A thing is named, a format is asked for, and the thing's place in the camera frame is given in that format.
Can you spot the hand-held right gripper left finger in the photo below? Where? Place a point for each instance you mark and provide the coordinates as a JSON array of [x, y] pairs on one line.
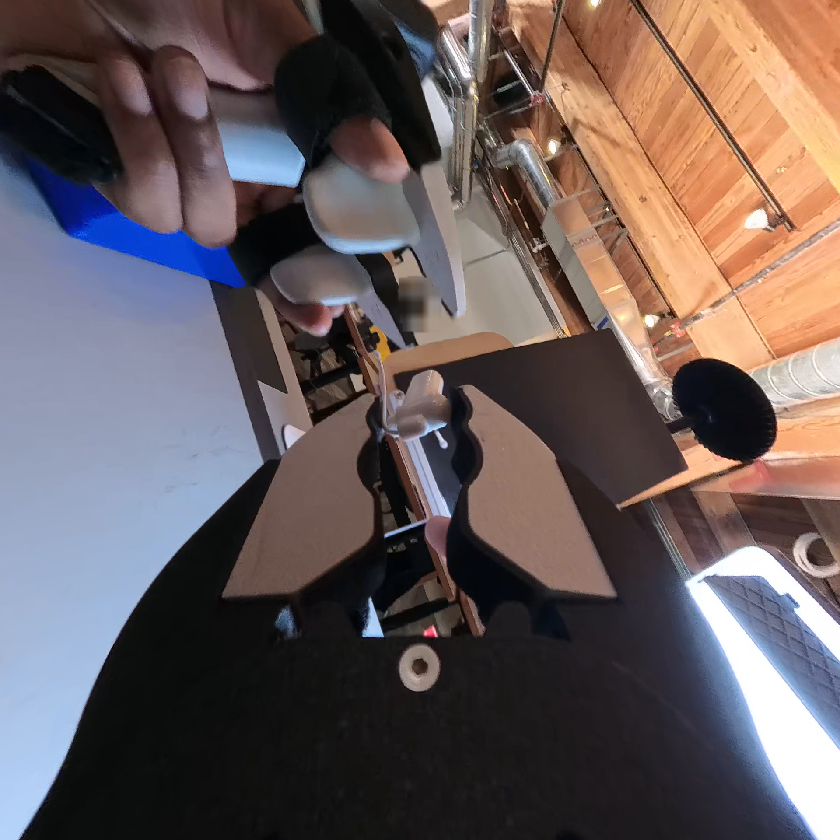
[[308, 518]]

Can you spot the small yellow bin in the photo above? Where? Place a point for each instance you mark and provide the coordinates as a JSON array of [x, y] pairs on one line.
[[379, 338]]

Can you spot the studio light panel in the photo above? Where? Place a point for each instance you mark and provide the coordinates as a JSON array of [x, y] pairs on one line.
[[774, 722]]

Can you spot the black floor lamp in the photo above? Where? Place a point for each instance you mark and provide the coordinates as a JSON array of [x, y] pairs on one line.
[[722, 407]]

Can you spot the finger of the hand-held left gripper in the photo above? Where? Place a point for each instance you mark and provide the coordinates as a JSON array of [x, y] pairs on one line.
[[439, 243], [384, 321]]

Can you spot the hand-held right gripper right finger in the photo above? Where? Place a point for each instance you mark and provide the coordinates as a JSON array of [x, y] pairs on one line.
[[531, 525]]

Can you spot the silver wall pipe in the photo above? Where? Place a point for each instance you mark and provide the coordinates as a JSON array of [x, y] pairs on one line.
[[469, 65]]

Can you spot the blue plastic bin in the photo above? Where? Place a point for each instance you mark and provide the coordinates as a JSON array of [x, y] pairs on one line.
[[131, 236]]

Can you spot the person's left hand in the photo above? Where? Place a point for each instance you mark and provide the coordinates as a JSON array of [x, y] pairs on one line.
[[184, 164]]

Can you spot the silver ventilation duct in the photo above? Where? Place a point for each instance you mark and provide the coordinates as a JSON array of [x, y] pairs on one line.
[[525, 161], [800, 374]]

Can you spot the black board on white stand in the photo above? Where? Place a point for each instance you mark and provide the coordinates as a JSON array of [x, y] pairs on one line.
[[558, 407]]

